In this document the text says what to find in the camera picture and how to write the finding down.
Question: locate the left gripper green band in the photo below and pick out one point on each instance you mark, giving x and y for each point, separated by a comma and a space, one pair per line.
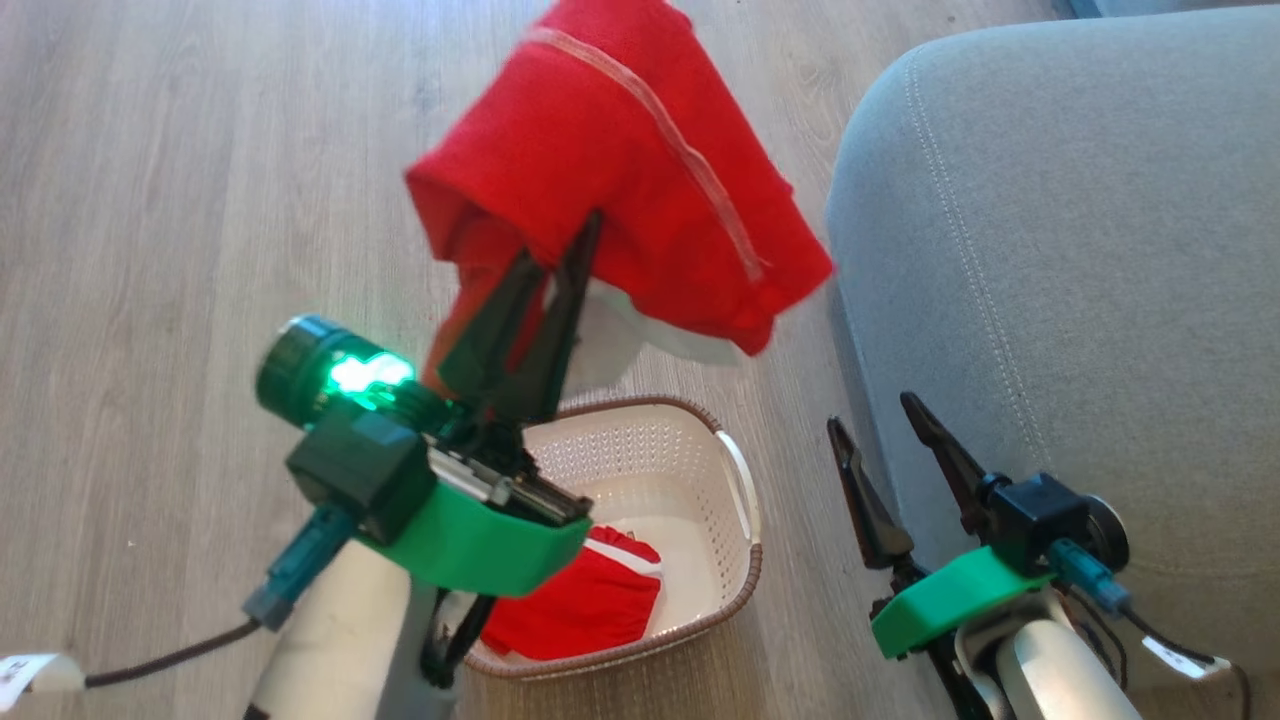
470, 550

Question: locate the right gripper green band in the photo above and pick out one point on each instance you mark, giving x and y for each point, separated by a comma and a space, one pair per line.
950, 600

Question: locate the red garment with pale stripe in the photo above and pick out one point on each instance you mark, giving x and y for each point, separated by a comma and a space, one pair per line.
600, 150

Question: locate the red garment with white trim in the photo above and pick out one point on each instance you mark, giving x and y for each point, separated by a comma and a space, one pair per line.
580, 610

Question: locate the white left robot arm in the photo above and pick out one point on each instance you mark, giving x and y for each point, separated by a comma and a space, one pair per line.
340, 640

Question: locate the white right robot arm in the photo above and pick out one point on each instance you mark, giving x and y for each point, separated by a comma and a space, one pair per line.
1060, 670

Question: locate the cream perforated laundry basket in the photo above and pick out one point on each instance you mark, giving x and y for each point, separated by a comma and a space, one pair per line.
650, 450

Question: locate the grey fabric sofa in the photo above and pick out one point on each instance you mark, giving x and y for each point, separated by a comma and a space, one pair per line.
1080, 250

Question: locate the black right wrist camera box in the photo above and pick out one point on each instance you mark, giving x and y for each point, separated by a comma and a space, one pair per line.
1035, 520

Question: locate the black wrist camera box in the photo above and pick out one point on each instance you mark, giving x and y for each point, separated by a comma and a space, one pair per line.
1035, 520
360, 470

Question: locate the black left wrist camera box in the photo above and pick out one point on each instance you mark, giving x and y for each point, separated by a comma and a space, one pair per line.
360, 470

